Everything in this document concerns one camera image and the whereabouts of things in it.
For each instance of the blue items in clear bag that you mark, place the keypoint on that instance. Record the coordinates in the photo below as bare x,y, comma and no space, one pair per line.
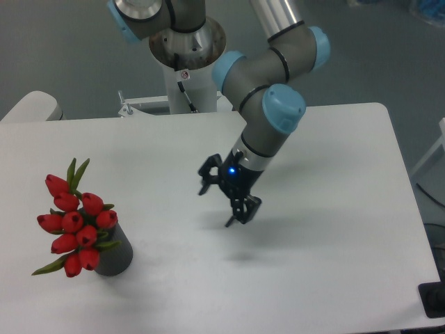
429,11

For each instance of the white furniture at right edge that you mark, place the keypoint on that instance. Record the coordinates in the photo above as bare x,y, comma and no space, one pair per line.
430,158

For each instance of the white chair back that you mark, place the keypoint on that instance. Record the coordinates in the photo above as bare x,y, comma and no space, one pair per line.
36,106

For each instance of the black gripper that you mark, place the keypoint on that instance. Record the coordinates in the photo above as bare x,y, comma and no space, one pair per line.
235,176

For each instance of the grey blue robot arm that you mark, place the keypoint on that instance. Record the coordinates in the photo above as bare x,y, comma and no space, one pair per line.
256,87

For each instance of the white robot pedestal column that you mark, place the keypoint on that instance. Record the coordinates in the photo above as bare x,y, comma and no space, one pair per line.
187,61

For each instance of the white metal base frame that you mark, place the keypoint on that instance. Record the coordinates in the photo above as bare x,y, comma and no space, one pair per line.
158,105

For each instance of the dark grey ribbed vase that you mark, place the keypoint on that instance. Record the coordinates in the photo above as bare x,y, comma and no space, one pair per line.
114,260

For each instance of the red tulip bouquet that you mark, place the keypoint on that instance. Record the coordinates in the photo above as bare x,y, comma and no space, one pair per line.
85,227

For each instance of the black box at table edge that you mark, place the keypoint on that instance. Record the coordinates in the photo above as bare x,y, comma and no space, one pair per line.
432,298

